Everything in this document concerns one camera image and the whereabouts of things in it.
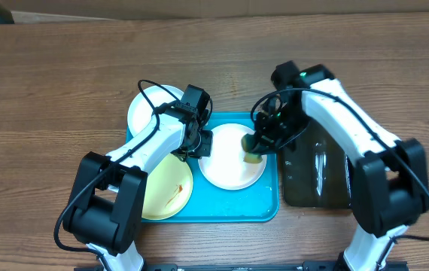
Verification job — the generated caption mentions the green yellow sponge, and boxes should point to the green yellow sponge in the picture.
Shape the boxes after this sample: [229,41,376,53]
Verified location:
[241,134,263,164]

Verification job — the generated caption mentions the yellow plate with ketchup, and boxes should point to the yellow plate with ketchup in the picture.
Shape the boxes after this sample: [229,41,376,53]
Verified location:
[141,154,193,221]

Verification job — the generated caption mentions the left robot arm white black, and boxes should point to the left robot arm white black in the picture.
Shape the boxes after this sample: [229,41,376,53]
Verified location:
[53,109,213,270]

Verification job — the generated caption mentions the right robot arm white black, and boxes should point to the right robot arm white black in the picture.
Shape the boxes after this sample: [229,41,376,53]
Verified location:
[242,61,429,270]

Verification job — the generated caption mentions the black water tray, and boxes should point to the black water tray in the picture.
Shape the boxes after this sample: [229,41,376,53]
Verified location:
[278,120,351,209]

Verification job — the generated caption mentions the teal plastic tray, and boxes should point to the teal plastic tray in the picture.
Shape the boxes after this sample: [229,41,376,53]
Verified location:
[124,111,280,224]

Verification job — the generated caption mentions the white plate with ketchup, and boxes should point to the white plate with ketchup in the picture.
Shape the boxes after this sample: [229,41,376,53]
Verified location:
[127,85,184,136]

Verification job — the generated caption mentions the cardboard panel at back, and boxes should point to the cardboard panel at back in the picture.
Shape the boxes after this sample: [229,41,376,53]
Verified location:
[1,0,429,20]

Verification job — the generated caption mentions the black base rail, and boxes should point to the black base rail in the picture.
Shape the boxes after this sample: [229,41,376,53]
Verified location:
[73,260,409,271]

